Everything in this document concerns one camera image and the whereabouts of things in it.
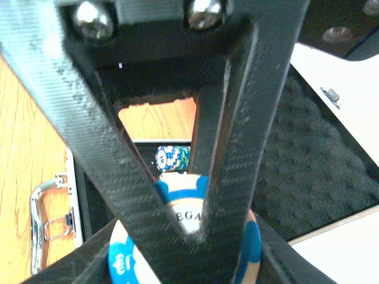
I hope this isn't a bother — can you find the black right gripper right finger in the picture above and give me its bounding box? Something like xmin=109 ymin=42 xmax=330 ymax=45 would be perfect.
xmin=255 ymin=214 xmax=335 ymax=284

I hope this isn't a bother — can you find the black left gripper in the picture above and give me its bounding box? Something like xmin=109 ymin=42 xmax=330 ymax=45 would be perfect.
xmin=56 ymin=1 xmax=378 ymax=98

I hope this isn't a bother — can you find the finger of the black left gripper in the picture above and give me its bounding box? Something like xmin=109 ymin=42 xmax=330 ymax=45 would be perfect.
xmin=1 ymin=1 xmax=237 ymax=283
xmin=201 ymin=1 xmax=309 ymax=245

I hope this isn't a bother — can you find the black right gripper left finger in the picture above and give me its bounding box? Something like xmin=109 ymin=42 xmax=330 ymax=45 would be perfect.
xmin=26 ymin=220 xmax=116 ymax=283

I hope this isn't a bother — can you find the blue white poker chip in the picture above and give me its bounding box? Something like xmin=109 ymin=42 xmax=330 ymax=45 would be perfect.
xmin=108 ymin=172 xmax=262 ymax=284

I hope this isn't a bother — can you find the left poker chip row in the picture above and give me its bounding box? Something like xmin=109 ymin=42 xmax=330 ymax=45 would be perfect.
xmin=155 ymin=146 xmax=191 ymax=172

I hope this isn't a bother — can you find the aluminium poker chip case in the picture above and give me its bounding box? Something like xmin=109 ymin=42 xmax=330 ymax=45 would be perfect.
xmin=28 ymin=64 xmax=379 ymax=276

